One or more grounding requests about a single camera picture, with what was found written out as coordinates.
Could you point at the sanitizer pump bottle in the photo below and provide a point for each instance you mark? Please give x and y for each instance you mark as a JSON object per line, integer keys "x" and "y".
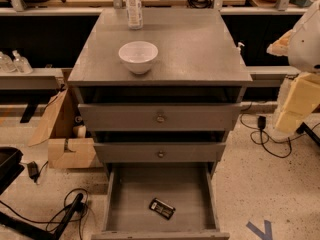
{"x": 21, "y": 63}

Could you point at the small white pump bottle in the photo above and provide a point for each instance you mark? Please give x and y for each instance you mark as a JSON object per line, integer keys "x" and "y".
{"x": 240, "y": 47}

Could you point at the white ceramic bowl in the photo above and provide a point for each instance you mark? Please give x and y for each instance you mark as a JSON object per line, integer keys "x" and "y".
{"x": 138, "y": 56}

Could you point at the brown cardboard box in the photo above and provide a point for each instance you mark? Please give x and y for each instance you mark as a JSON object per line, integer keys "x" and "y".
{"x": 64, "y": 132}

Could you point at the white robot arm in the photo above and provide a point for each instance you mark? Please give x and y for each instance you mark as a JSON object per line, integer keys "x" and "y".
{"x": 304, "y": 46}

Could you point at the grey open bottom drawer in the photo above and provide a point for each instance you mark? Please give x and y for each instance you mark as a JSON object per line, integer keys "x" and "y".
{"x": 184, "y": 186}

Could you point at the grey drawer cabinet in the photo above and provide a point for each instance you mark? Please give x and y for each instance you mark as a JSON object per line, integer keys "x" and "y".
{"x": 197, "y": 63}

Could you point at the grey top drawer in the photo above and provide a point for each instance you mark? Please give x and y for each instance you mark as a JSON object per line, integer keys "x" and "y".
{"x": 133, "y": 117}

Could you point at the small black adapter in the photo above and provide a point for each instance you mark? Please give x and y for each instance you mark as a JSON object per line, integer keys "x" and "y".
{"x": 34, "y": 171}

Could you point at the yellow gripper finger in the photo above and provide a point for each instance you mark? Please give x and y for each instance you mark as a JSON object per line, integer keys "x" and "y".
{"x": 280, "y": 46}
{"x": 298, "y": 97}

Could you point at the grey middle drawer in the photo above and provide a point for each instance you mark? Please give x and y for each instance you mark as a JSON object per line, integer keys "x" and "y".
{"x": 159, "y": 152}

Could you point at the black bin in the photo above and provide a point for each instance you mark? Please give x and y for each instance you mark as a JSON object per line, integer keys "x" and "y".
{"x": 10, "y": 166}

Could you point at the black chair base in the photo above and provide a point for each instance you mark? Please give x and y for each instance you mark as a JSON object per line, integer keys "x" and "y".
{"x": 38, "y": 234}

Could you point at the black stand leg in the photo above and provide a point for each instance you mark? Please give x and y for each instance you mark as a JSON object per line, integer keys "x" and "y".
{"x": 304, "y": 128}

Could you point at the clear plastic bottle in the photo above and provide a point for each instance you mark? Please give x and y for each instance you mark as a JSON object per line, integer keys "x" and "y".
{"x": 134, "y": 14}

